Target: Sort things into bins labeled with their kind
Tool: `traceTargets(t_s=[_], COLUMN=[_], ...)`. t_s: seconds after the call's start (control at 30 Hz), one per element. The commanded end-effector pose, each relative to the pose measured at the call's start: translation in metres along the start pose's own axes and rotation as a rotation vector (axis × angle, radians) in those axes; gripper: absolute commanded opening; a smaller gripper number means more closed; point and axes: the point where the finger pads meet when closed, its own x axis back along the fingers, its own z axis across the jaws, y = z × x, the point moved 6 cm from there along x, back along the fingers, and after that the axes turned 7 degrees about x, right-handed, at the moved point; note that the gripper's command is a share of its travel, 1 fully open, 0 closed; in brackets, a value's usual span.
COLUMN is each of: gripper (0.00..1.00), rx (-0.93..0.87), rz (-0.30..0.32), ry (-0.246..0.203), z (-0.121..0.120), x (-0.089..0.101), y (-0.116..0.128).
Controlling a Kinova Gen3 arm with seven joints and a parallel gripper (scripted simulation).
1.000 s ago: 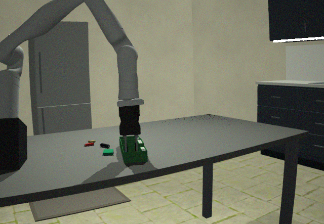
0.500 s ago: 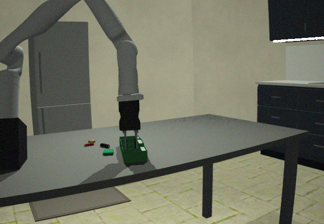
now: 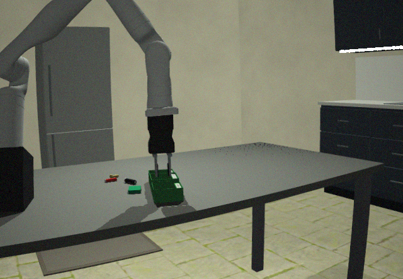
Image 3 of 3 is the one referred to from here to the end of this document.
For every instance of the green three-compartment bin rack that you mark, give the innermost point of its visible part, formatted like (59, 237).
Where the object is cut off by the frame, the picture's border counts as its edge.
(165, 189)

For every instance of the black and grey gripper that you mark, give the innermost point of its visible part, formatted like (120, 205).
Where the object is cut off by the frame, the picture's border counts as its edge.
(160, 127)

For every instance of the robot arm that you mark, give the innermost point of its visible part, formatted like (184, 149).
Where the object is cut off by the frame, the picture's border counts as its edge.
(47, 24)

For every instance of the black aa battery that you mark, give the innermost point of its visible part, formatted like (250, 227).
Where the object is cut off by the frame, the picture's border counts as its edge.
(132, 181)

